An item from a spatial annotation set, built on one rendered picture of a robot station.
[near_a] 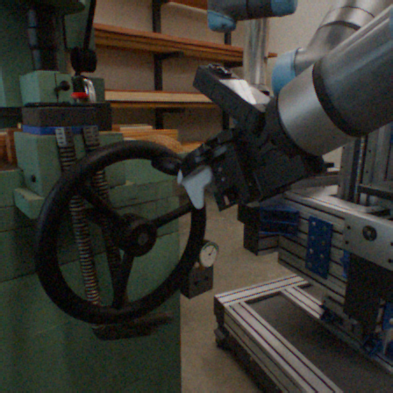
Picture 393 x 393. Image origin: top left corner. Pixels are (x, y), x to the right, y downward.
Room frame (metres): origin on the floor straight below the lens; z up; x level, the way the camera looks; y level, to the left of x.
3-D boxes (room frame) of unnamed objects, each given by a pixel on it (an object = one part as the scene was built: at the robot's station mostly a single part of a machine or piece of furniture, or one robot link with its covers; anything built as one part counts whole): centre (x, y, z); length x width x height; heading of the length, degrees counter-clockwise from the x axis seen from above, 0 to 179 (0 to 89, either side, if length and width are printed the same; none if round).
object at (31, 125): (0.58, 0.21, 0.99); 0.13 x 0.11 x 0.06; 130
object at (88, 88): (0.93, 0.30, 1.02); 0.12 x 0.03 x 0.12; 40
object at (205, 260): (0.75, -0.02, 0.65); 0.06 x 0.04 x 0.08; 130
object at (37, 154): (0.58, 0.22, 0.92); 0.15 x 0.13 x 0.09; 130
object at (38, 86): (0.76, 0.33, 1.03); 0.14 x 0.07 x 0.09; 40
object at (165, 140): (0.82, 0.10, 0.92); 0.14 x 0.09 x 0.04; 40
